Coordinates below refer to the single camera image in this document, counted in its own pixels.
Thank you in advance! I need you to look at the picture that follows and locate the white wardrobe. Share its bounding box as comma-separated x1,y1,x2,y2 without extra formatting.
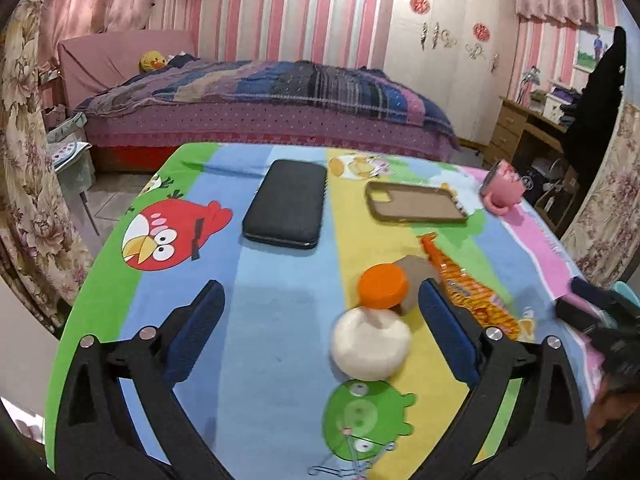
382,0,518,148

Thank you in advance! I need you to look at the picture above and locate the pink window curtain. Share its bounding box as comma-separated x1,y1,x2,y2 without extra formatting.
37,0,211,68

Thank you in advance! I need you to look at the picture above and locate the orange plastic cap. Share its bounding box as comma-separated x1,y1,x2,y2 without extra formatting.
357,265,409,310

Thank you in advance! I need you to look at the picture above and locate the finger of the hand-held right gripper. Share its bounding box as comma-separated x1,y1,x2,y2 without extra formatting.
555,297,608,333
570,276,621,311

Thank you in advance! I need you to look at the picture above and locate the black phone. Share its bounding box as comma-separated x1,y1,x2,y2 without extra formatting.
242,159,328,250

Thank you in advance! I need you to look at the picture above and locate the wooden desk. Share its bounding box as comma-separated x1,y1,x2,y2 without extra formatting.
490,95,576,171

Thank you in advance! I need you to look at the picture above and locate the brown cardboard piece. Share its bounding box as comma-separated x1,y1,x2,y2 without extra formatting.
392,255,436,316

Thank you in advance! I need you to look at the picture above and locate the black hanging garment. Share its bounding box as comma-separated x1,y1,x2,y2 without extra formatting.
562,25,628,191

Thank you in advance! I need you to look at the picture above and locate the pink mug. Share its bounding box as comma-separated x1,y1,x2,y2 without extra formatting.
479,160,530,216

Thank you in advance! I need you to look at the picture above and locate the white plastic stool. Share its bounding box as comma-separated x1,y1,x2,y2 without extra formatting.
45,110,101,236

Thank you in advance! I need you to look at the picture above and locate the person's right hand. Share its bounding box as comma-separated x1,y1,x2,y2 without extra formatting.
586,382,640,456

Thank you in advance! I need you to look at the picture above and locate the orange snack wrapper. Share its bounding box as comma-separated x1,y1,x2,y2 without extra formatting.
420,234,536,343

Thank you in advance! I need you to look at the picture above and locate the white round ball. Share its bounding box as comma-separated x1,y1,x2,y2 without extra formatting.
331,306,413,382

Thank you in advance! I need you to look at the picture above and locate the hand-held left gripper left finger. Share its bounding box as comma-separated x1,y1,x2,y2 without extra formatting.
54,280,233,480

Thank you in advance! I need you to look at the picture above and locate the white box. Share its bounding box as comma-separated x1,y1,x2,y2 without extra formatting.
542,95,571,121

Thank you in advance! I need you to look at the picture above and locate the brown phone case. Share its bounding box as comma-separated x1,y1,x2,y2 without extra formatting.
365,181,469,225

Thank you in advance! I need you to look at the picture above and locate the yellow duck plush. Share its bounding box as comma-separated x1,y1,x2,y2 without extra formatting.
139,50,168,72

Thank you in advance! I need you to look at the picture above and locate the turquoise plastic basket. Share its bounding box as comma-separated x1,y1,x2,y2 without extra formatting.
612,280,640,306

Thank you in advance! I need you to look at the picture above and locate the bed with pink headboard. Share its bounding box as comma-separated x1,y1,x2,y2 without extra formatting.
56,30,461,173

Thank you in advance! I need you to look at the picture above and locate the plaid quilt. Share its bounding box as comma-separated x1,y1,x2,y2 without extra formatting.
75,59,458,148

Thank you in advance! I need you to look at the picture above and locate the cartoon printed blanket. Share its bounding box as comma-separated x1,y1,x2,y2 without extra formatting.
45,142,608,480

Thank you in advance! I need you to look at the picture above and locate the small wall picture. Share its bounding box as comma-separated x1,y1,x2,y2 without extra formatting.
574,25,615,70

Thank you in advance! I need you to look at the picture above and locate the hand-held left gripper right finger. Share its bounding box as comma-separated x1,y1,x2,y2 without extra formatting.
419,277,587,480

